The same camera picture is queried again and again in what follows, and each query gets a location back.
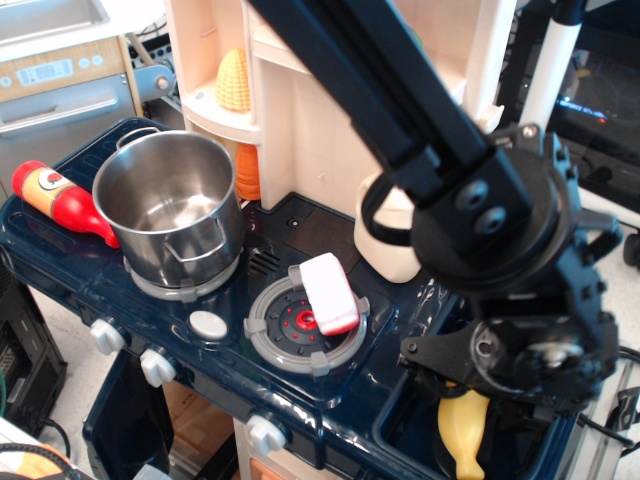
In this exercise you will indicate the white right stove knob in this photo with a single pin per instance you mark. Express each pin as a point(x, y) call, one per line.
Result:
point(264, 435)

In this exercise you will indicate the cream toy kitchen shelf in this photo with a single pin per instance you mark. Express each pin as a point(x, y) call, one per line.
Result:
point(305, 142)

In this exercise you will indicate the orange toy carrot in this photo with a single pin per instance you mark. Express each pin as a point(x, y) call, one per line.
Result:
point(247, 172)

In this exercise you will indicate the white stove knob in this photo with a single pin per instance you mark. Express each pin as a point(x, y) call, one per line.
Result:
point(264, 435)
point(156, 368)
point(106, 337)

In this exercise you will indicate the yellow toy corn cob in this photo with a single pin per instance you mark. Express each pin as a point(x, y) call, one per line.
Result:
point(232, 83)

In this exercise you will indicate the yellow toy banana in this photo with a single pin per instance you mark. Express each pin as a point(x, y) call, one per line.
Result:
point(461, 425)

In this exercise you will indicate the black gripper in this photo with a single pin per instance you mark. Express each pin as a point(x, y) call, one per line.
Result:
point(520, 252)

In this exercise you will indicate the white metal stand frame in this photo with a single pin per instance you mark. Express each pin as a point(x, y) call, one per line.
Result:
point(585, 88)

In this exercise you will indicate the black caster wheel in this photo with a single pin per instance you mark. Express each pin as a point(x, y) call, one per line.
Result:
point(631, 250)

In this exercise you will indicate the stainless steel pot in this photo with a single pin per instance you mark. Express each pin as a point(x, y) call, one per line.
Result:
point(170, 198)

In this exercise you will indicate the grey stove burner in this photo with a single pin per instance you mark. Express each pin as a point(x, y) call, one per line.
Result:
point(282, 329)
point(188, 291)

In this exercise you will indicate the red toy ketchup bottle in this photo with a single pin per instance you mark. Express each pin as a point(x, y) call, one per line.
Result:
point(60, 199)

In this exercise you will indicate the black box on floor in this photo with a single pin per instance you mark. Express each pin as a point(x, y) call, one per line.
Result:
point(32, 368)

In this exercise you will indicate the white middle stove knob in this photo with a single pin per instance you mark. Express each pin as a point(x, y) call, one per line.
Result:
point(156, 368)

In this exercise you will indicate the grey left stove burner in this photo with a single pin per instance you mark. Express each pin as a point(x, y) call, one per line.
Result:
point(188, 291)

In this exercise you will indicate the navy toy kitchen counter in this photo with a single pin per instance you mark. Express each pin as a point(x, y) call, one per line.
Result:
point(362, 420)

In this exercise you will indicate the white left stove knob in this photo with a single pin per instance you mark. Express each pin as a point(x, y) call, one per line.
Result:
point(106, 337)

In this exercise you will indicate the grey right stove burner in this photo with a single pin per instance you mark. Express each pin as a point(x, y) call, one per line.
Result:
point(282, 329)

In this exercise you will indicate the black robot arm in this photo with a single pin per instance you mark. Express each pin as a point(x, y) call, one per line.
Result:
point(369, 62)

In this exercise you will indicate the grey round stove button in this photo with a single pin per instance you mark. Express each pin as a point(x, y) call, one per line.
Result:
point(208, 325)

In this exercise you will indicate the white and red sponge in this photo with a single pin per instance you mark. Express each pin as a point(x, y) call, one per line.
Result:
point(330, 295)

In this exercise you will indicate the cream toy detergent jug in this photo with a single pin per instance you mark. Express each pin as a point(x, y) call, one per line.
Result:
point(396, 264)

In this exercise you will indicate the yellow object bottom left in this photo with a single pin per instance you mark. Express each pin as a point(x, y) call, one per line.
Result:
point(35, 466)

